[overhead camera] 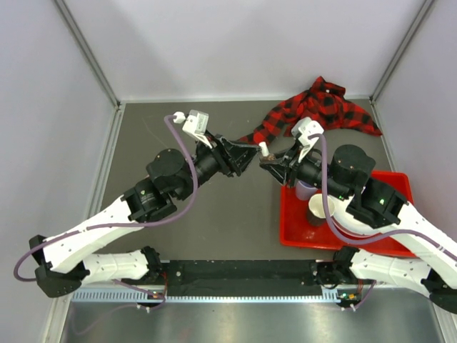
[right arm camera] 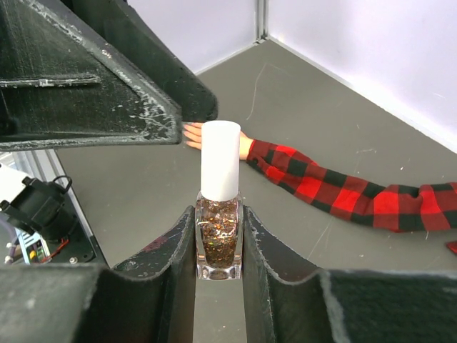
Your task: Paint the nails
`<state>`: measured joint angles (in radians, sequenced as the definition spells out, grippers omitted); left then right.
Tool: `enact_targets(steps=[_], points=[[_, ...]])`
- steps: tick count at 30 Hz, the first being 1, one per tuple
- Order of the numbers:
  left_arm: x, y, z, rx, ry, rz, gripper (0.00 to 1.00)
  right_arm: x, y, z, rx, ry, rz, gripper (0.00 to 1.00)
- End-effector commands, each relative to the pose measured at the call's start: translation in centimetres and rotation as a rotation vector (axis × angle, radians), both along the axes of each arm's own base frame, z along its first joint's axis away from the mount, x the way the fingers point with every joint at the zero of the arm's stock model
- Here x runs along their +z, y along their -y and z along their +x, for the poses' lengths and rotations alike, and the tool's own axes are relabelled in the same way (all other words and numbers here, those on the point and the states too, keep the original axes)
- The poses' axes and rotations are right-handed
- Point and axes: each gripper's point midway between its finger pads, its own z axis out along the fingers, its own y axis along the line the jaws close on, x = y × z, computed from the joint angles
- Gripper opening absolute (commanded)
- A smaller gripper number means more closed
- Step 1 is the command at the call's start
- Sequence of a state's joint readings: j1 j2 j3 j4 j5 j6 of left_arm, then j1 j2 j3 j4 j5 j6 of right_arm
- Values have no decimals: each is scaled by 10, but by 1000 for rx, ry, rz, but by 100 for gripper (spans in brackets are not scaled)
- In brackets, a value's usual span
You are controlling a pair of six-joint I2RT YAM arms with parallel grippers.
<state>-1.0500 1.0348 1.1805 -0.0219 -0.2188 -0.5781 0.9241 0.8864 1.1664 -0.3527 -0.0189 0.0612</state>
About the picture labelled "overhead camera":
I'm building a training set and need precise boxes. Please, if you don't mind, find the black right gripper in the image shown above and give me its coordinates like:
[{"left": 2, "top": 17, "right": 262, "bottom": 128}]
[{"left": 261, "top": 141, "right": 350, "bottom": 202}]

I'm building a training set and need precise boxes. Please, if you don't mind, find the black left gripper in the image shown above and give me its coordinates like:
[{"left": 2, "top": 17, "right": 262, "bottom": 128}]
[{"left": 176, "top": 131, "right": 261, "bottom": 202}]

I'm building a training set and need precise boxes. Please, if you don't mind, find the glitter nail polish bottle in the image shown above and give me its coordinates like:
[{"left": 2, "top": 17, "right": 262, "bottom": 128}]
[{"left": 260, "top": 154, "right": 276, "bottom": 163}]

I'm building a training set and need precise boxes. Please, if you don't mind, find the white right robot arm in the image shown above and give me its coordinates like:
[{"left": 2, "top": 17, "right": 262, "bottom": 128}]
[{"left": 260, "top": 143, "right": 456, "bottom": 313}]

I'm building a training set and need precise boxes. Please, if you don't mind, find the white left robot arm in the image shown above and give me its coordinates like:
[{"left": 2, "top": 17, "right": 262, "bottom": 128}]
[{"left": 29, "top": 135, "right": 260, "bottom": 298}]

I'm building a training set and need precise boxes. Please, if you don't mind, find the lavender plastic cup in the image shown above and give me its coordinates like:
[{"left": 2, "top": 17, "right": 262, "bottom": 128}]
[{"left": 295, "top": 181, "right": 317, "bottom": 201}]

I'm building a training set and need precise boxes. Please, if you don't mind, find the white paper cup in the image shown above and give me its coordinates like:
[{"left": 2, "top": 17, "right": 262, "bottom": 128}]
[{"left": 306, "top": 194, "right": 326, "bottom": 227}]

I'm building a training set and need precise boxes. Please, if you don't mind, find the red plastic tray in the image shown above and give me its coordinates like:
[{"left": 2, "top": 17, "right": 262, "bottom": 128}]
[{"left": 279, "top": 171, "right": 414, "bottom": 257}]

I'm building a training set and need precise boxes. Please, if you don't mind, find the red black plaid shirt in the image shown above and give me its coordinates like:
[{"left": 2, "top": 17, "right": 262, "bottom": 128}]
[{"left": 239, "top": 76, "right": 382, "bottom": 144}]

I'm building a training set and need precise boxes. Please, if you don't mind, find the white plate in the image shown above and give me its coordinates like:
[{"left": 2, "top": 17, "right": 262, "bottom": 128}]
[{"left": 332, "top": 209, "right": 379, "bottom": 239}]

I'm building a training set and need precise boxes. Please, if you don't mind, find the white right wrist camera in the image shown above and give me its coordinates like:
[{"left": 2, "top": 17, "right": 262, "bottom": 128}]
[{"left": 291, "top": 117, "right": 324, "bottom": 163}]

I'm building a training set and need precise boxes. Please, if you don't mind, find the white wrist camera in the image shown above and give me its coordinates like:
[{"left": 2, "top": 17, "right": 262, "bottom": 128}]
[
  {"left": 172, "top": 109, "right": 211, "bottom": 148},
  {"left": 291, "top": 117, "right": 324, "bottom": 163}
]

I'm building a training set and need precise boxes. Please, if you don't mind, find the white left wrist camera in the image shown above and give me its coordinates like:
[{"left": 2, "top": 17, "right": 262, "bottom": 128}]
[{"left": 172, "top": 109, "right": 211, "bottom": 148}]

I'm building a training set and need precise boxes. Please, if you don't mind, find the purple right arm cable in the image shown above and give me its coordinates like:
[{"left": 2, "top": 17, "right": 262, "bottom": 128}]
[{"left": 307, "top": 134, "right": 457, "bottom": 264}]

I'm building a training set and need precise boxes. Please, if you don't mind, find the white slotted cable duct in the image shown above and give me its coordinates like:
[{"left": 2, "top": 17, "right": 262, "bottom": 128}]
[{"left": 72, "top": 288, "right": 361, "bottom": 304}]

